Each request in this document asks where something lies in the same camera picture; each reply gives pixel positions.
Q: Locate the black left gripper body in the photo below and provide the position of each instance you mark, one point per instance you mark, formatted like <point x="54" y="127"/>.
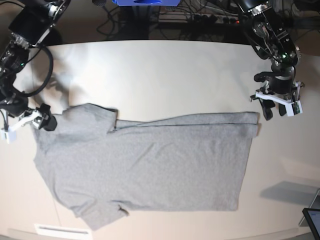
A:
<point x="279" y="83"/>

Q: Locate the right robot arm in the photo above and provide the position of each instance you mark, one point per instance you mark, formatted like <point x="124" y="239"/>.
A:
<point x="28" y="30"/>

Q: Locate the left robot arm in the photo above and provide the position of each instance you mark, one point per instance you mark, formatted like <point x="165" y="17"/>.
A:
<point x="265" y="32"/>

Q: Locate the blue plastic mount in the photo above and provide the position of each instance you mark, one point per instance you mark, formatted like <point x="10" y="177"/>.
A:
<point x="123" y="3"/>

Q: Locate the tablet screen corner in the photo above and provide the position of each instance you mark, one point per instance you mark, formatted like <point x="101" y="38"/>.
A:
<point x="312" y="217"/>

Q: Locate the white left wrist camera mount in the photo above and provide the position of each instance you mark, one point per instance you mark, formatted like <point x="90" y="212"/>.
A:
<point x="292" y="101"/>

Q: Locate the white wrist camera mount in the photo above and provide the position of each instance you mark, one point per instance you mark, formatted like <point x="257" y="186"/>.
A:
<point x="9" y="132"/>
<point x="292" y="101"/>

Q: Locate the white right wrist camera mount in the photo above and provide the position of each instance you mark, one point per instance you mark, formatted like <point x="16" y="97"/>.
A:
<point x="9" y="132"/>

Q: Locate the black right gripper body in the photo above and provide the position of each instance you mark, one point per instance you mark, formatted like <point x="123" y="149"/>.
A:
<point x="15" y="106"/>

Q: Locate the grey T-shirt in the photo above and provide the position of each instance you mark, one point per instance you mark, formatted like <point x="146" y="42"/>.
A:
<point x="101" y="168"/>

